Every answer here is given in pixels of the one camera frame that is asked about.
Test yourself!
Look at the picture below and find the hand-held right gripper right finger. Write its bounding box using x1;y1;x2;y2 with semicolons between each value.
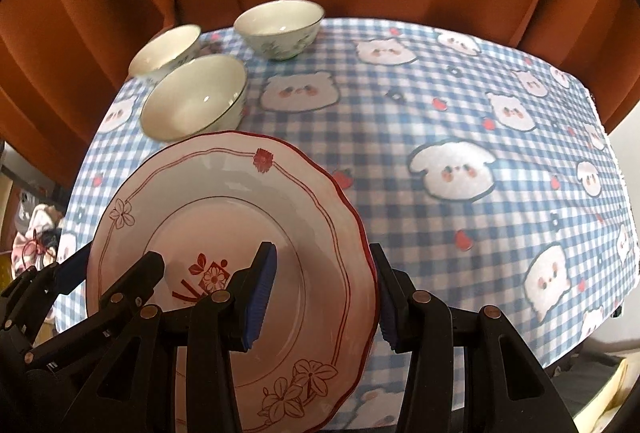
369;243;571;433

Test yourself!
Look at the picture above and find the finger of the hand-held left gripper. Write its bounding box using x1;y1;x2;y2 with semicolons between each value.
97;251;166;329
50;243;92;298

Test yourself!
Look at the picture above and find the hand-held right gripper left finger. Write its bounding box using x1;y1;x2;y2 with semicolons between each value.
75;241;278;433

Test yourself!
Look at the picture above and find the white plate red floral pattern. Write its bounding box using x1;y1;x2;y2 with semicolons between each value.
85;130;379;431

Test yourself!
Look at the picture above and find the white bowl blue floral pattern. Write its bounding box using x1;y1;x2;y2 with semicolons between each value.
234;0;323;62
140;54;248;141
128;24;202;86

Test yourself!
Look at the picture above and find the floral cloth bundle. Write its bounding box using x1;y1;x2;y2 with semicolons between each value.
11;203;67;275

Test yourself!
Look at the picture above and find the blue checked bear tablecloth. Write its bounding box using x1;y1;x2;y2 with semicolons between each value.
52;16;640;429

